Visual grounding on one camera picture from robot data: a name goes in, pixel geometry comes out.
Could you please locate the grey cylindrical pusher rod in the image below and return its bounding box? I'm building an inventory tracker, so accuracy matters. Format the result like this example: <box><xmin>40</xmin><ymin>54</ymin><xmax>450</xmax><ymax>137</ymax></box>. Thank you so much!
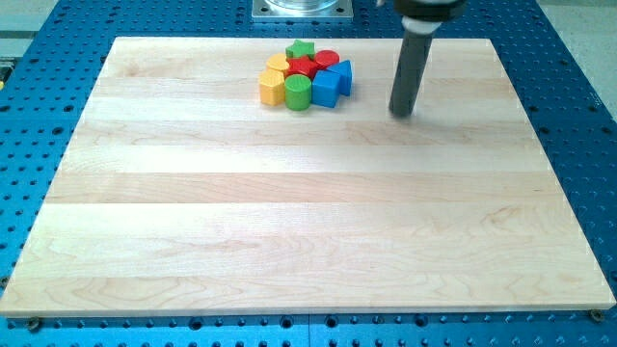
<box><xmin>389</xmin><ymin>16</ymin><xmax>442</xmax><ymax>118</ymax></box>

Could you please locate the blue triangle block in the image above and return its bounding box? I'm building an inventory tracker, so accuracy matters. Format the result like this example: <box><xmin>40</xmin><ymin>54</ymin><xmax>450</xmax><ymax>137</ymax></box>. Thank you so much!
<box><xmin>327</xmin><ymin>60</ymin><xmax>353</xmax><ymax>96</ymax></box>

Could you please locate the red star block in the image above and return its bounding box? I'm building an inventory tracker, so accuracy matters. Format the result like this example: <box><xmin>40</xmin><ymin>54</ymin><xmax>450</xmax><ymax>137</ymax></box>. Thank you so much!
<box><xmin>287</xmin><ymin>56</ymin><xmax>319</xmax><ymax>80</ymax></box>

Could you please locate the green star block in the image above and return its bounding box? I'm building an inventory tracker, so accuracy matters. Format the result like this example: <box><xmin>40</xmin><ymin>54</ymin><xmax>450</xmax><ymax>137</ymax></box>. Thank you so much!
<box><xmin>285</xmin><ymin>40</ymin><xmax>315</xmax><ymax>60</ymax></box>

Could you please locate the red cylinder block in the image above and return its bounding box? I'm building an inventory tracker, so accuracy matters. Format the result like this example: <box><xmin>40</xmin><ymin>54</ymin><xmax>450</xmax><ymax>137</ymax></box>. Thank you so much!
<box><xmin>313</xmin><ymin>49</ymin><xmax>340</xmax><ymax>69</ymax></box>

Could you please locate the blue cube block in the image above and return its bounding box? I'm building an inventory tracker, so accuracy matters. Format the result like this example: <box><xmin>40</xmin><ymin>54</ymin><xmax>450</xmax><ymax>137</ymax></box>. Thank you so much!
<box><xmin>311</xmin><ymin>70</ymin><xmax>341</xmax><ymax>108</ymax></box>

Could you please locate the green cylinder block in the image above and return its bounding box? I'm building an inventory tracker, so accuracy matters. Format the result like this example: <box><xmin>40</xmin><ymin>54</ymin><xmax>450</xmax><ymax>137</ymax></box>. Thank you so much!
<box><xmin>284</xmin><ymin>74</ymin><xmax>312</xmax><ymax>111</ymax></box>

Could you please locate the yellow heart block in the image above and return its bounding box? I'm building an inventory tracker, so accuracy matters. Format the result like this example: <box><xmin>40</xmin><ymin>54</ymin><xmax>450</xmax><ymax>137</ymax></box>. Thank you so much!
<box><xmin>266</xmin><ymin>53</ymin><xmax>290</xmax><ymax>76</ymax></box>

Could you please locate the yellow hexagon block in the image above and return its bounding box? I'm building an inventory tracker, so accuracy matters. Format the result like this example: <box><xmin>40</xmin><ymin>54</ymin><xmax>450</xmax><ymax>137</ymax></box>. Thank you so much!
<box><xmin>258</xmin><ymin>69</ymin><xmax>285</xmax><ymax>106</ymax></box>

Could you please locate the wooden board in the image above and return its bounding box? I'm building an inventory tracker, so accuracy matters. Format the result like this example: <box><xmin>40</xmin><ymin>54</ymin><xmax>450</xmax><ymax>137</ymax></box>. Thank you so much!
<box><xmin>1</xmin><ymin>37</ymin><xmax>615</xmax><ymax>317</ymax></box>

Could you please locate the blue perforated table plate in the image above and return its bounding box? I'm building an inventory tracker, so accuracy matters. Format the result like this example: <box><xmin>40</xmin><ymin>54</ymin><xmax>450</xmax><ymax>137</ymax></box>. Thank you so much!
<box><xmin>1</xmin><ymin>0</ymin><xmax>616</xmax><ymax>346</ymax></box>

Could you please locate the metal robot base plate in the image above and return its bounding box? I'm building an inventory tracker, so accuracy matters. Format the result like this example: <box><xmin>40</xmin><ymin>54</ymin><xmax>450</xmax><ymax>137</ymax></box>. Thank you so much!
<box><xmin>252</xmin><ymin>0</ymin><xmax>354</xmax><ymax>21</ymax></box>

